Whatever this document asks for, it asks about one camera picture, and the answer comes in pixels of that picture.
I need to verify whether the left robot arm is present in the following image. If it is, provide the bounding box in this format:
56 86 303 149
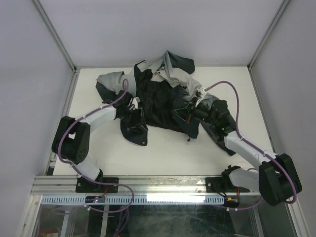
51 90 148 192

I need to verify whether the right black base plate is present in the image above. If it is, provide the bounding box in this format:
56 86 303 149
205 176 238 193

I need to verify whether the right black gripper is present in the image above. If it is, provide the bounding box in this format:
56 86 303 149
172 97 217 127

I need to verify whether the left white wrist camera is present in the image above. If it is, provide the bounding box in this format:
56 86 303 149
128 97 140 110

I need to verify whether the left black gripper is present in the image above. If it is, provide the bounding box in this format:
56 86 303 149
118 107 147 133

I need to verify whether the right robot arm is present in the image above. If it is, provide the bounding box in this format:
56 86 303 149
173 100 302 206

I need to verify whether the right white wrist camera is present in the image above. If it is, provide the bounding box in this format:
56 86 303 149
194 86 207 100

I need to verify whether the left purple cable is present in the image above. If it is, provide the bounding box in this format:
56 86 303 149
56 79 135 237

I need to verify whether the slotted grey cable duct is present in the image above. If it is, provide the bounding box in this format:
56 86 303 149
41 194 225 206

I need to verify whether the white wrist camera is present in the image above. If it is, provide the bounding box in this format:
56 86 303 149
194 86 207 100
128 97 140 110

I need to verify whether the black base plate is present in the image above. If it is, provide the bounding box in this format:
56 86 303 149
205 176 238 193
76 177 119 194

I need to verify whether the aluminium mounting rail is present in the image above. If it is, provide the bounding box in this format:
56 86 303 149
29 174 297 196

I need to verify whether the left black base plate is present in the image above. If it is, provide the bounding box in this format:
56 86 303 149
76 177 119 194

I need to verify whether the dark grey zip jacket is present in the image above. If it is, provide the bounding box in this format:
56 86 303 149
95 50 237 157

